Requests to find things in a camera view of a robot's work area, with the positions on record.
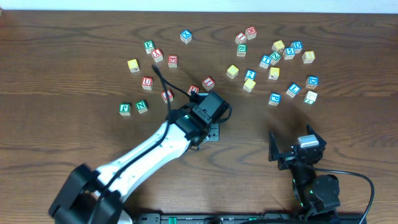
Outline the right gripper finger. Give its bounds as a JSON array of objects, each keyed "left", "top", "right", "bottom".
[
  {"left": 268, "top": 131, "right": 280, "bottom": 161},
  {"left": 306, "top": 124, "right": 326, "bottom": 147}
]

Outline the yellow block far left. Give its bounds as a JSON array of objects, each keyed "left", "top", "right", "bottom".
[{"left": 127, "top": 59, "right": 139, "bottom": 73}]

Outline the red E block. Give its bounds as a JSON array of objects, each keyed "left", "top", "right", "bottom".
[{"left": 168, "top": 55, "right": 178, "bottom": 68}]

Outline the blue D block top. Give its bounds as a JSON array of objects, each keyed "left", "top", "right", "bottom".
[{"left": 290, "top": 41, "right": 303, "bottom": 54}]

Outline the yellow K block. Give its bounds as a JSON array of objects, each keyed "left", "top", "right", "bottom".
[{"left": 269, "top": 67, "right": 280, "bottom": 80}]

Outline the green white block right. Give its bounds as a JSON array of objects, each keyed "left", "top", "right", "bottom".
[{"left": 304, "top": 91, "right": 318, "bottom": 105}]

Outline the blue D block right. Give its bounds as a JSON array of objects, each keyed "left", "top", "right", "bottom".
[{"left": 305, "top": 76, "right": 319, "bottom": 90}]

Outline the red I block top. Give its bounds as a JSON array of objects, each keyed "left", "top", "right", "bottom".
[{"left": 235, "top": 32, "right": 248, "bottom": 45}]

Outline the blue T block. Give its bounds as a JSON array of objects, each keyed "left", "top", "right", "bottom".
[{"left": 259, "top": 55, "right": 271, "bottom": 69}]

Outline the red U block centre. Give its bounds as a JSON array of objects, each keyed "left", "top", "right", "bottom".
[{"left": 187, "top": 85, "right": 200, "bottom": 95}]

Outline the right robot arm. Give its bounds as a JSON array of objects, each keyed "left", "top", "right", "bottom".
[{"left": 268, "top": 125, "right": 340, "bottom": 223}]

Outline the blue L block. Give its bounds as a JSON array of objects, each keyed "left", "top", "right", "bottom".
[{"left": 286, "top": 83, "right": 301, "bottom": 98}]

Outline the blue d block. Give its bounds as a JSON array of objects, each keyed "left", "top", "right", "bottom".
[
  {"left": 305, "top": 76, "right": 319, "bottom": 90},
  {"left": 290, "top": 41, "right": 303, "bottom": 54}
]

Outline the blue P block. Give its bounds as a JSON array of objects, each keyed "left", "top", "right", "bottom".
[{"left": 269, "top": 93, "right": 281, "bottom": 106}]

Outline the yellow 8 block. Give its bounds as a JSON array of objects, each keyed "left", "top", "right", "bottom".
[{"left": 302, "top": 51, "right": 315, "bottom": 64}]

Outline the red i block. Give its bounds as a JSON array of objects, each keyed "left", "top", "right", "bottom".
[
  {"left": 235, "top": 32, "right": 248, "bottom": 45},
  {"left": 202, "top": 77, "right": 215, "bottom": 91}
]

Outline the yellow block centre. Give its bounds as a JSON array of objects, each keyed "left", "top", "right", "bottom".
[{"left": 226, "top": 65, "right": 239, "bottom": 79}]

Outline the green J block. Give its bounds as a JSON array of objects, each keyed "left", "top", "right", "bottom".
[{"left": 119, "top": 103, "right": 131, "bottom": 116}]

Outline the yellow block below 2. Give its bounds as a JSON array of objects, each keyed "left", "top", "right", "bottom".
[{"left": 243, "top": 78, "right": 256, "bottom": 93}]

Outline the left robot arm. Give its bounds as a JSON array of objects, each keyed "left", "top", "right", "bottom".
[{"left": 48, "top": 91, "right": 232, "bottom": 224}]

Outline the green Z block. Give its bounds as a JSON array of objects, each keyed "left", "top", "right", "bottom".
[{"left": 270, "top": 52, "right": 281, "bottom": 65}]

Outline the blue 2 block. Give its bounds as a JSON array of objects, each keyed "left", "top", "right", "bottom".
[{"left": 244, "top": 70, "right": 257, "bottom": 81}]

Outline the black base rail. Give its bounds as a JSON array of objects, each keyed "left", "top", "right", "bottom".
[{"left": 132, "top": 212, "right": 367, "bottom": 224}]

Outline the green F block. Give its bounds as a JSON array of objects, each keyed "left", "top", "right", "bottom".
[{"left": 144, "top": 40, "right": 155, "bottom": 54}]

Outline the green N block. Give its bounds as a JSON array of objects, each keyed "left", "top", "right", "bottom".
[{"left": 135, "top": 100, "right": 148, "bottom": 114}]

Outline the red H block top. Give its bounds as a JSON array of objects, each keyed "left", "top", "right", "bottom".
[{"left": 245, "top": 26, "right": 257, "bottom": 40}]

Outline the blue 5 block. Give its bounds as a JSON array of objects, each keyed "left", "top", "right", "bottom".
[{"left": 283, "top": 47, "right": 295, "bottom": 60}]

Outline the blue X block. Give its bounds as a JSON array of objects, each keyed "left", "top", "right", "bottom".
[{"left": 180, "top": 30, "right": 192, "bottom": 44}]

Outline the green B block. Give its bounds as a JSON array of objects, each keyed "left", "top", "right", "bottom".
[{"left": 237, "top": 44, "right": 248, "bottom": 57}]

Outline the yellow block top right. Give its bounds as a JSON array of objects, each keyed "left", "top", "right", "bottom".
[{"left": 272, "top": 40, "right": 285, "bottom": 53}]

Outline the red u block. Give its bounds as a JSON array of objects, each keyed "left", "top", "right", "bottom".
[
  {"left": 187, "top": 85, "right": 200, "bottom": 95},
  {"left": 142, "top": 77, "right": 154, "bottom": 90}
]

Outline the red I block centre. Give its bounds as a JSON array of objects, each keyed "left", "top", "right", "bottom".
[{"left": 202, "top": 77, "right": 215, "bottom": 91}]

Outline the red U block left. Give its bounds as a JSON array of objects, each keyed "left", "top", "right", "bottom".
[{"left": 142, "top": 77, "right": 154, "bottom": 90}]

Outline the red A block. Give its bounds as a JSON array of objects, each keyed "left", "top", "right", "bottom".
[{"left": 161, "top": 89, "right": 174, "bottom": 104}]

